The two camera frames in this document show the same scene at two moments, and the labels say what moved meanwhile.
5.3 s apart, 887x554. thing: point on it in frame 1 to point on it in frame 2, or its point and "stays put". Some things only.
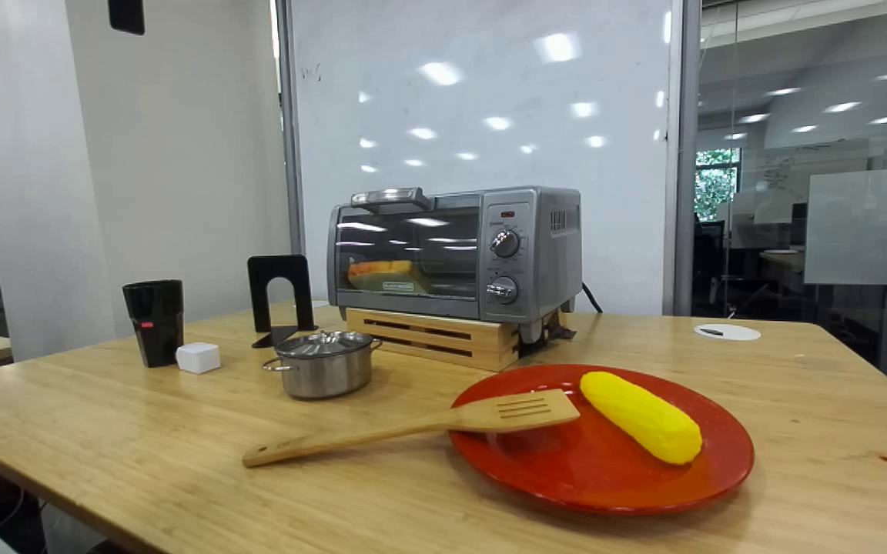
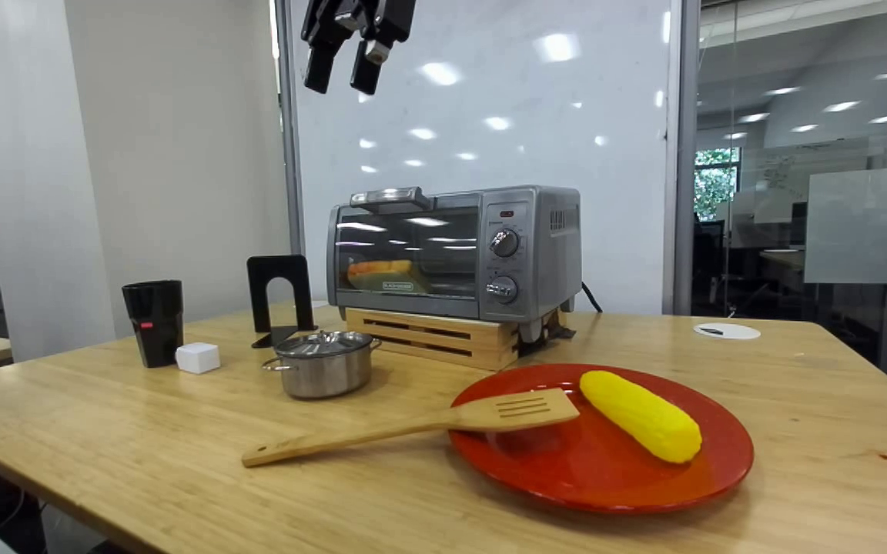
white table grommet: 734,334 stays put
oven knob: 508,243 stays put
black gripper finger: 127,16 to 367,64
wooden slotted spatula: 483,416 stays put
